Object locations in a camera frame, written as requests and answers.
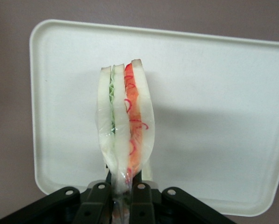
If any cream plastic tray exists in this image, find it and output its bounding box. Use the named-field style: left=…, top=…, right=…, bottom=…
left=29, top=19, right=279, bottom=217

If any plastic triangle sandwich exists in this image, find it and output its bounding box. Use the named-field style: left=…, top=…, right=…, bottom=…
left=94, top=59, right=156, bottom=224

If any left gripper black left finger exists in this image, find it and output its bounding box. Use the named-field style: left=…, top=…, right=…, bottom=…
left=0, top=164, right=113, bottom=224

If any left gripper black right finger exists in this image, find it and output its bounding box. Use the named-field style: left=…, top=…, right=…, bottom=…
left=129, top=171, right=238, bottom=224

